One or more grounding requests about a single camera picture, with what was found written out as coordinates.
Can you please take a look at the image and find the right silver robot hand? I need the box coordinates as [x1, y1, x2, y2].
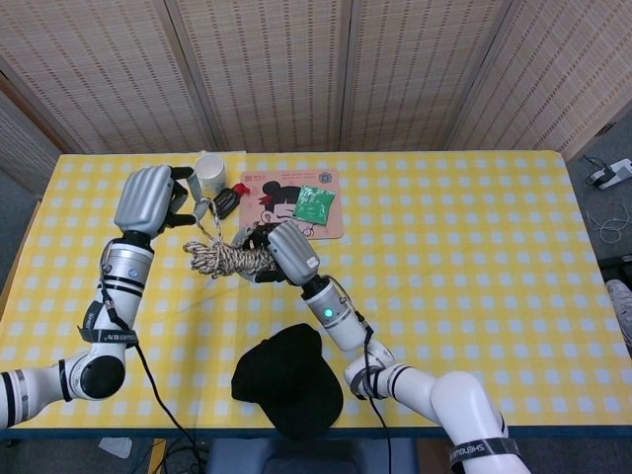
[231, 220, 321, 287]

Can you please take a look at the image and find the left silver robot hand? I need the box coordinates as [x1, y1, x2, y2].
[113, 165, 206, 237]

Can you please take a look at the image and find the beige speckled rope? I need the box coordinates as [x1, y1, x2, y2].
[182, 196, 280, 280]

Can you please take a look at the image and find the green foil packet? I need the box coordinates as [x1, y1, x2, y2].
[291, 184, 338, 227]

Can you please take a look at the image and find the pink cartoon mouse pad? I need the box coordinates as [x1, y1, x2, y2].
[238, 168, 345, 245]

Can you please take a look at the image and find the white paper cup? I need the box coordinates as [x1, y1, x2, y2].
[193, 152, 228, 194]

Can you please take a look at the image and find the black key fob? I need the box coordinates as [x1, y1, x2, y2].
[206, 187, 239, 218]

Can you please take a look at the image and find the black baseball cap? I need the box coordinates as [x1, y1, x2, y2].
[230, 323, 345, 442]

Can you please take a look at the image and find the woven bamboo screen panel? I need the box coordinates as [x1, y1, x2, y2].
[0, 91, 60, 197]
[0, 0, 216, 154]
[443, 0, 632, 159]
[165, 0, 355, 152]
[340, 0, 514, 152]

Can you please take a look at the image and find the yellow checkered tablecloth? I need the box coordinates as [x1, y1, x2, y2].
[0, 150, 632, 431]

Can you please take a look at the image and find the table with blue edge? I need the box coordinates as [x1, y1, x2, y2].
[0, 427, 559, 441]

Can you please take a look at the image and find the blue chair seat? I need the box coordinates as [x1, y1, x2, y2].
[204, 436, 421, 474]

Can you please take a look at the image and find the crumpled white paper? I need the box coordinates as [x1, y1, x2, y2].
[97, 436, 134, 458]

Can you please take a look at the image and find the black floor object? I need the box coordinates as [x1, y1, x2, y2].
[598, 255, 632, 282]

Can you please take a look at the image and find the white power strip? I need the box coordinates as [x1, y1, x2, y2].
[585, 156, 632, 192]

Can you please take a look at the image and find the grey shoe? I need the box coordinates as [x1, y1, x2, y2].
[604, 278, 632, 347]

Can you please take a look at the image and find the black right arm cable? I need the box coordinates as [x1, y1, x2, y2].
[330, 276, 394, 474]

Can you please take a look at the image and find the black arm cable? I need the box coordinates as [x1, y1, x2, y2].
[330, 276, 394, 474]
[101, 290, 213, 474]

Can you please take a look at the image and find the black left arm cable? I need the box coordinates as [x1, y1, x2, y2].
[101, 290, 213, 474]

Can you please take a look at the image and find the black floor cable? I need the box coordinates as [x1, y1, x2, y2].
[167, 438, 211, 474]

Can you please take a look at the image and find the thin white floor cable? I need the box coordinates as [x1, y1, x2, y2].
[587, 209, 632, 244]

